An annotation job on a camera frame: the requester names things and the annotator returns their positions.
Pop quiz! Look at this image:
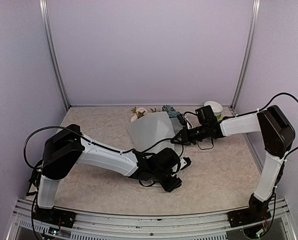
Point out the aluminium corner post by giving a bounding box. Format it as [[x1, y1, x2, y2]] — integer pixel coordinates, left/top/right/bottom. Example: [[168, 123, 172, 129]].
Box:
[[39, 0, 71, 111], [230, 0, 261, 110]]

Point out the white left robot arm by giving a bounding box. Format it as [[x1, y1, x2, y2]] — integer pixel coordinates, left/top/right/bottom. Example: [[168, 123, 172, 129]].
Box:
[[35, 124, 191, 223]]

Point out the left aluminium corner post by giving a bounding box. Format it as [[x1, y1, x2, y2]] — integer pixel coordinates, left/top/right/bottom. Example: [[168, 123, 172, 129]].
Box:
[[39, 0, 71, 111]]

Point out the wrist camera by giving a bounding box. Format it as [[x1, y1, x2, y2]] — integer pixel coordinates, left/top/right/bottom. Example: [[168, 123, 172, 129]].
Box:
[[176, 114, 193, 129], [180, 156, 192, 171]]

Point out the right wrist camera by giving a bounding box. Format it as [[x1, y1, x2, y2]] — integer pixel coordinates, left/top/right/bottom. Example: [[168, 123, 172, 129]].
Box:
[[176, 114, 193, 129]]

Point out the white ceramic bowl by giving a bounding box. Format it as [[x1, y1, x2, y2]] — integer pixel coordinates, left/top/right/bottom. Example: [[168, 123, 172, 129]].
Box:
[[203, 100, 223, 116]]

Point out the right aluminium corner post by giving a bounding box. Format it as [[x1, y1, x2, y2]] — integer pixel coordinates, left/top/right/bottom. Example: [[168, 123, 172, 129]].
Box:
[[230, 0, 261, 110]]

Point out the blue fake hydrangea stem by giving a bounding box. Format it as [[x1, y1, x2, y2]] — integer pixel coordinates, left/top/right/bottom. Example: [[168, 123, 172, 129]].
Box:
[[162, 104, 182, 119]]

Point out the green round saucer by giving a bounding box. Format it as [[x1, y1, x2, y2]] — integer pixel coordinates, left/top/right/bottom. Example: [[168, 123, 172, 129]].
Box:
[[216, 114, 223, 121]]

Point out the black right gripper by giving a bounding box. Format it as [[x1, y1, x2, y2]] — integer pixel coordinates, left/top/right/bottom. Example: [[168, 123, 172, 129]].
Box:
[[171, 123, 209, 145]]

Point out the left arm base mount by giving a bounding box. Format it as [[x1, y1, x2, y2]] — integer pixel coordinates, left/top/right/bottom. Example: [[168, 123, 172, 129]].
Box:
[[32, 206, 77, 229]]

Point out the aluminium front rail frame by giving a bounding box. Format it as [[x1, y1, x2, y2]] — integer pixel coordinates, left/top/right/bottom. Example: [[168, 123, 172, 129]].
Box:
[[5, 198, 298, 240]]

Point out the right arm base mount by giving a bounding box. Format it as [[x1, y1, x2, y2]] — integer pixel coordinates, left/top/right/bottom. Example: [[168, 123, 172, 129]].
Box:
[[227, 194, 273, 228]]

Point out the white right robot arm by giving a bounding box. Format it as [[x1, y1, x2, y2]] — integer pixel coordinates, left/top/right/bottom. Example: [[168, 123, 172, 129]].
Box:
[[171, 102, 298, 222]]

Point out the white wrapping paper sheet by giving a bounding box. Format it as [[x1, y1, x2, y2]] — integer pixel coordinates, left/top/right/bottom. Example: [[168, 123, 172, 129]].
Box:
[[126, 112, 183, 155]]

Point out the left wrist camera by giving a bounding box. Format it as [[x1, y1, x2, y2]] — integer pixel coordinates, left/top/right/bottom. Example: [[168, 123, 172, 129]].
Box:
[[180, 156, 192, 171]]

